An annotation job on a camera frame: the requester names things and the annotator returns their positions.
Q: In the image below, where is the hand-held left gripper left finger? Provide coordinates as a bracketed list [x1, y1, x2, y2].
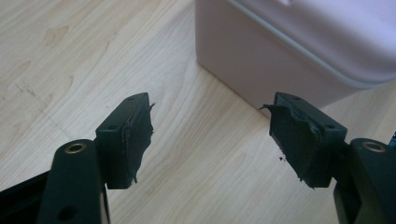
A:
[36, 91, 156, 224]

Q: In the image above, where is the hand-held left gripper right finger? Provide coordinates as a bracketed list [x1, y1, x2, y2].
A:
[260, 91, 396, 224]

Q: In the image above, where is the white plastic storage box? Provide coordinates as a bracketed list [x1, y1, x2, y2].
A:
[194, 0, 396, 119]

